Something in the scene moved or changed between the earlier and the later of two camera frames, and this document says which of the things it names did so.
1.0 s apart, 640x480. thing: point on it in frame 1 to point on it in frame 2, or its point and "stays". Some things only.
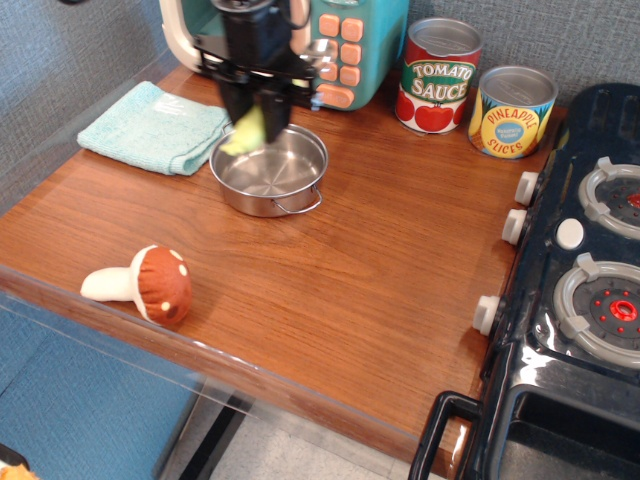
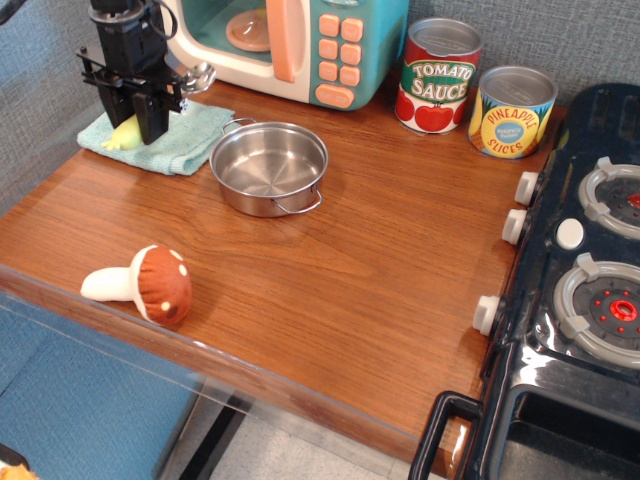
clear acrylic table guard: (89, 394) stays
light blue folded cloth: (156, 126) stays
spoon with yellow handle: (249, 130) to (195, 79)
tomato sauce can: (439, 64) stays
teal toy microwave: (355, 50) stays
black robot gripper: (255, 49) to (133, 57)
